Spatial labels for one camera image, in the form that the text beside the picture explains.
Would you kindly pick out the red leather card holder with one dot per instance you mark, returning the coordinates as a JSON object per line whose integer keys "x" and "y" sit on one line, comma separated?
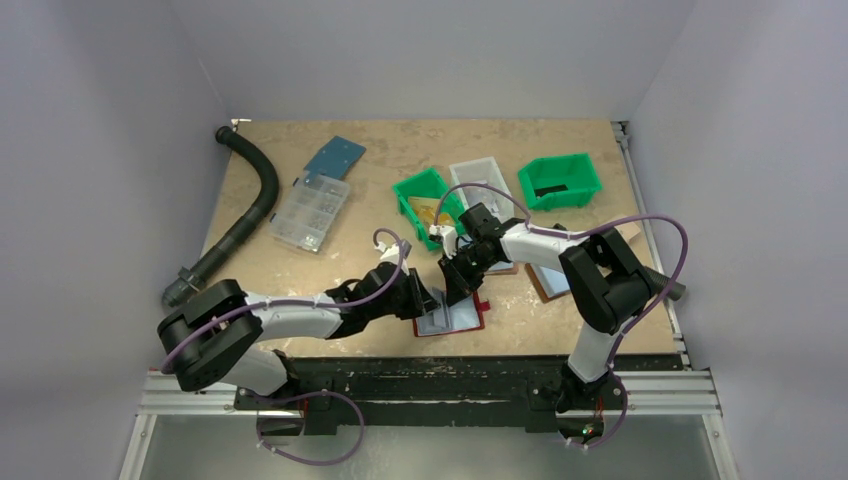
{"x": 465, "y": 316}

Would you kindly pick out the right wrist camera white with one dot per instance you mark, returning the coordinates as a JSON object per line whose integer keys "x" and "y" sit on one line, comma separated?
{"x": 446, "y": 236}

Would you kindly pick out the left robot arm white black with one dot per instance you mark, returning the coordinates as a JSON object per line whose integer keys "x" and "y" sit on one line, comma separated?
{"x": 214, "y": 337}

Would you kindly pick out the white plastic bin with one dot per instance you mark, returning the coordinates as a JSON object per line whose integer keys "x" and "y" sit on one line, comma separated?
{"x": 492, "y": 190}

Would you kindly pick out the brown open card holder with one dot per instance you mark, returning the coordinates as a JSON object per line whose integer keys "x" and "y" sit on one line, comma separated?
{"x": 549, "y": 284}

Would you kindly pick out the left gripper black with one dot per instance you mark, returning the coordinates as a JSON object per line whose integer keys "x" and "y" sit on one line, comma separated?
{"x": 420, "y": 301}

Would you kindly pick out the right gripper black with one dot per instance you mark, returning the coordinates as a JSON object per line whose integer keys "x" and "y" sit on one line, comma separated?
{"x": 457, "y": 273}

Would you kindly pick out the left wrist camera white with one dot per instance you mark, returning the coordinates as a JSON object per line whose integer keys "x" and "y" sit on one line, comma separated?
{"x": 396, "y": 254}

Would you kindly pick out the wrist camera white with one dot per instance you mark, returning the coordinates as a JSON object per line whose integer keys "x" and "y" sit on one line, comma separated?
{"x": 446, "y": 236}
{"x": 396, "y": 254}

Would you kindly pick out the clear compartment screw box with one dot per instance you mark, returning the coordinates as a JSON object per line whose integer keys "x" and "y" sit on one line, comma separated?
{"x": 308, "y": 212}

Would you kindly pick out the green bin with yellow items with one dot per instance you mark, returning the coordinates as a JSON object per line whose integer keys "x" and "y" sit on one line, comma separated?
{"x": 418, "y": 197}

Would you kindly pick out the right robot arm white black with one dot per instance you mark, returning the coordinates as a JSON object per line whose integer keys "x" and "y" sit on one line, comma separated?
{"x": 608, "y": 283}

